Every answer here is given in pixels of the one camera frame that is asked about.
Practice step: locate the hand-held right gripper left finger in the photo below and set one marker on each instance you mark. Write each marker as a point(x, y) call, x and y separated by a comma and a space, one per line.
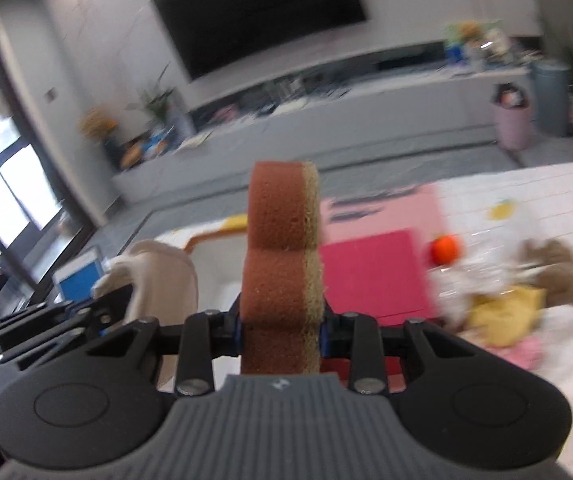
point(235, 340)

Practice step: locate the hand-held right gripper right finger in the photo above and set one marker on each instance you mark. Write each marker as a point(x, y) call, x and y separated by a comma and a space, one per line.
point(324, 340)

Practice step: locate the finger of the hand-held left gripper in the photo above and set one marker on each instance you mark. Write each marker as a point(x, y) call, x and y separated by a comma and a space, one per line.
point(51, 342)
point(66, 305)

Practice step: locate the orange brown sponge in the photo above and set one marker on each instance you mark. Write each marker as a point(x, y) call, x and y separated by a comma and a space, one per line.
point(281, 270)

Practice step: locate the beige soft cloth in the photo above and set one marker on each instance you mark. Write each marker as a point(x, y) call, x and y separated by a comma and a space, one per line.
point(161, 280)

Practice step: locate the yellow cloth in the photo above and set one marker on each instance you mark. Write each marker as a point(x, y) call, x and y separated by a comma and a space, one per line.
point(503, 317)

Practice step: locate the pink white knitted toy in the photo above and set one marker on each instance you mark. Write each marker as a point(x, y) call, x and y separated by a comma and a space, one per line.
point(516, 352)

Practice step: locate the brown fluffy towel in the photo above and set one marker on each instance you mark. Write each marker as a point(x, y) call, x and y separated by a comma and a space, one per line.
point(553, 270)

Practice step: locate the blue white box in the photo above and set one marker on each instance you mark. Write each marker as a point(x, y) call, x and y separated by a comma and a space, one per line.
point(79, 280)

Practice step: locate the magenta mat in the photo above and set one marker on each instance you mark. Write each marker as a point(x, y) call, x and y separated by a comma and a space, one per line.
point(376, 275)

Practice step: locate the pink foam mat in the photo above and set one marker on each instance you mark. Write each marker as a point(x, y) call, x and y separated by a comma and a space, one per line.
point(381, 210)

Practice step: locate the dark framed glass door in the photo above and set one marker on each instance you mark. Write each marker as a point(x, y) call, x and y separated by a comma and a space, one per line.
point(11, 170)

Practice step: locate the orange ball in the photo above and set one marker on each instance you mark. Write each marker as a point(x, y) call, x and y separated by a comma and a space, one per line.
point(445, 250)

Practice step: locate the clear plastic bottle orange cap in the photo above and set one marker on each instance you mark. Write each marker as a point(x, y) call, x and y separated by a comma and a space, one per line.
point(486, 270)

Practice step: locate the orange flower bouquet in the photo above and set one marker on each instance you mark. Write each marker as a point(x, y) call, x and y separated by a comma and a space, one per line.
point(97, 125)

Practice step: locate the grey television cabinet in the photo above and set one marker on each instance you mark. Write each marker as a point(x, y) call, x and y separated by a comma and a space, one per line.
point(341, 125)

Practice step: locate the green potted plant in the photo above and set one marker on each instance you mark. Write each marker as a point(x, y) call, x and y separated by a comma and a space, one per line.
point(156, 102)

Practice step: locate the pink waste bin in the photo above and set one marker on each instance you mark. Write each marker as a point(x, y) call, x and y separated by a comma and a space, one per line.
point(512, 125)

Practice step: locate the grey waste bin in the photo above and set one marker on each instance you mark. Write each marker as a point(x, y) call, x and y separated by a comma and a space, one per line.
point(551, 97)

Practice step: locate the colourful flower bouquet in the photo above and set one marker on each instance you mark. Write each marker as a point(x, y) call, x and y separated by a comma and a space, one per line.
point(471, 35)

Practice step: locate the wall television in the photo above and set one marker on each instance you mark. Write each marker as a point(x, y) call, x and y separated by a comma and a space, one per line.
point(261, 10)

